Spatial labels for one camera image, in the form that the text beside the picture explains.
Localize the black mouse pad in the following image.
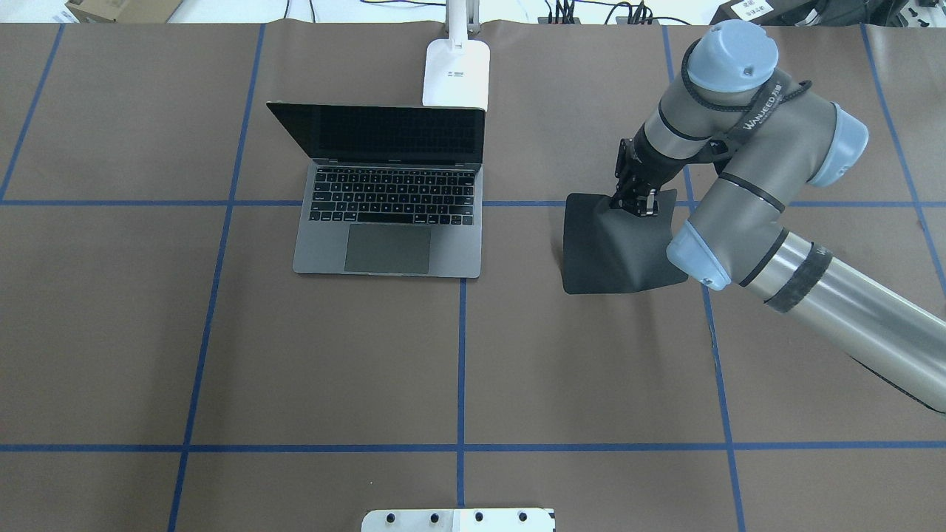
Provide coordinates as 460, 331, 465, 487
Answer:
562, 189, 688, 294

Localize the cardboard box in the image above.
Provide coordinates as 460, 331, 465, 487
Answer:
64, 0, 183, 24

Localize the grey laptop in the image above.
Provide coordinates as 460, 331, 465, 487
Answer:
267, 101, 486, 279

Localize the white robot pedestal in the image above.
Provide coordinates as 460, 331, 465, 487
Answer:
359, 508, 557, 531

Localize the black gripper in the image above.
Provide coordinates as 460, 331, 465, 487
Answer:
609, 137, 688, 218

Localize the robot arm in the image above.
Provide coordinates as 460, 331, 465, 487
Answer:
610, 19, 945, 413

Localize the white desk lamp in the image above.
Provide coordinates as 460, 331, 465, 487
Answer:
421, 1, 491, 112

